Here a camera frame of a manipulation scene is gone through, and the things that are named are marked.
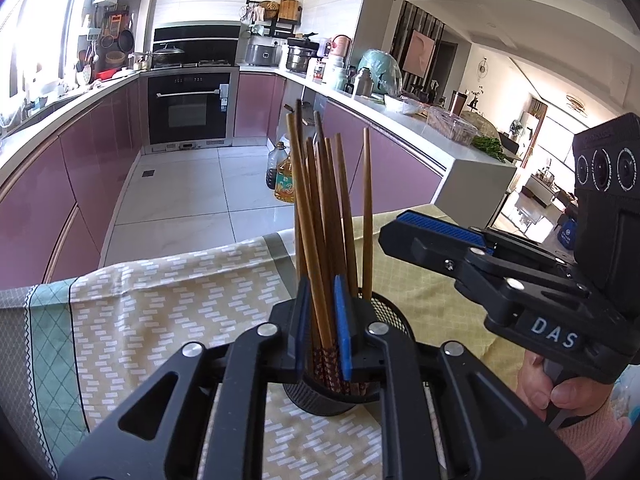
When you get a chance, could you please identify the steel cooking pot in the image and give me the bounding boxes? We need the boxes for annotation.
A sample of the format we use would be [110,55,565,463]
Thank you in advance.
[285,37,318,73]

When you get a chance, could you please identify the silver rice cooker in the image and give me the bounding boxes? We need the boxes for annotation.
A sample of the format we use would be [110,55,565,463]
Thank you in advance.
[245,42,281,67]

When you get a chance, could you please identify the patterned beige teal tablecloth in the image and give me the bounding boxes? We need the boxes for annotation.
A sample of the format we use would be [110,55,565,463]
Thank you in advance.
[0,232,441,480]

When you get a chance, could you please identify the black wall rack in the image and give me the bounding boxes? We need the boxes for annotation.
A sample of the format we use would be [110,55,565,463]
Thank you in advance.
[245,0,303,36]

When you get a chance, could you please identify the clear plastic container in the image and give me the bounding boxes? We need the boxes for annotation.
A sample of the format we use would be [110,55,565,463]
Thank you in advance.
[426,107,478,145]

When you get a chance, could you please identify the built-in black oven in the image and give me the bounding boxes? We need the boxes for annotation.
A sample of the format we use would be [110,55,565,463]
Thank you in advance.
[146,71,236,153]

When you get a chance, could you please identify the black range hood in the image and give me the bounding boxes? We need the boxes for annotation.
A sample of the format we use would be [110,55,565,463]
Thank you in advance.
[152,21,242,66]

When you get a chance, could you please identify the person's right hand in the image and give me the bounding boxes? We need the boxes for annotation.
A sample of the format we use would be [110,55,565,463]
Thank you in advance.
[515,347,613,429]

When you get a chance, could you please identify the steel thermos flask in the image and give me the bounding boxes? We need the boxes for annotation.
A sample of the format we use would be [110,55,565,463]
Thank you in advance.
[352,67,375,98]

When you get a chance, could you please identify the yellow cooking oil bottle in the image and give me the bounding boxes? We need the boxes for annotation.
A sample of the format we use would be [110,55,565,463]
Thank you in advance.
[274,155,296,204]

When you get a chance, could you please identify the kitchen window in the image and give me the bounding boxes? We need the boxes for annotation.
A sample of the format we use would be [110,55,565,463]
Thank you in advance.
[0,0,101,106]

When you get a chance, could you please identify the white kitchen counter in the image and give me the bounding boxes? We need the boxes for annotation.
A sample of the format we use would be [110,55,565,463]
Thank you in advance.
[0,62,518,231]

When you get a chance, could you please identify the bunch of wooden chopsticks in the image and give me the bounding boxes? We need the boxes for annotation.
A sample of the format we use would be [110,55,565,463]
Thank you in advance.
[286,99,375,396]

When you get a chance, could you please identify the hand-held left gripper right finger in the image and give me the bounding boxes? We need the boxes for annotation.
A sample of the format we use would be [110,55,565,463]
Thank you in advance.
[333,273,586,480]

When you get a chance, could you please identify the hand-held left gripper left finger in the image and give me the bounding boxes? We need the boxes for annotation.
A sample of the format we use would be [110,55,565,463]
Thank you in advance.
[57,276,313,480]

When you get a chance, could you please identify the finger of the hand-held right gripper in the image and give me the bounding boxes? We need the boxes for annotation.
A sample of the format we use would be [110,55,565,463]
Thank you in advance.
[397,211,571,273]
[378,220,591,321]

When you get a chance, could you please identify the dark liquid plastic bottle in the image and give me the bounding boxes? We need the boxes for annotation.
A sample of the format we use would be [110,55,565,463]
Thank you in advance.
[265,141,291,191]

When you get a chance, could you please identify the white bowl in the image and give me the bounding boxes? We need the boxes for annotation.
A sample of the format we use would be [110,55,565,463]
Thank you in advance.
[384,95,423,116]

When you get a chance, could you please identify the green leafy vegetables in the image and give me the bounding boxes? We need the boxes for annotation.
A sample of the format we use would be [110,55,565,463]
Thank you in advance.
[470,135,516,161]

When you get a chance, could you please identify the hanging kitchen utensils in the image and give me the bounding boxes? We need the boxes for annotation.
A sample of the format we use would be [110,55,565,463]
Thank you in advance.
[75,7,137,86]

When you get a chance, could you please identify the black wok with lid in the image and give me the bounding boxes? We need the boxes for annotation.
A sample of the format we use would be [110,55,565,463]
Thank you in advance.
[150,45,187,67]

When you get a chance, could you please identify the blue bag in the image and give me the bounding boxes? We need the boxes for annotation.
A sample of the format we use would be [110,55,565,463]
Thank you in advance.
[556,219,577,251]

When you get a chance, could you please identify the black mesh utensil holder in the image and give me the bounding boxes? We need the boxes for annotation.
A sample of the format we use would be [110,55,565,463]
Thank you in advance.
[282,294,416,417]

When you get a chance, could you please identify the pink base cabinets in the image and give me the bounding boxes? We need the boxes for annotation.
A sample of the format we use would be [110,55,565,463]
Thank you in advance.
[0,72,446,286]

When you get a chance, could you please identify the framed wall picture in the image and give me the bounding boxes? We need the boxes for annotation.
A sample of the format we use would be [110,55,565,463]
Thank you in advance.
[404,29,436,78]

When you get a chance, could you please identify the light wooden chopstick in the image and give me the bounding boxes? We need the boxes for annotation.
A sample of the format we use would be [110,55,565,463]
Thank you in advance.
[306,136,337,351]
[286,112,333,351]

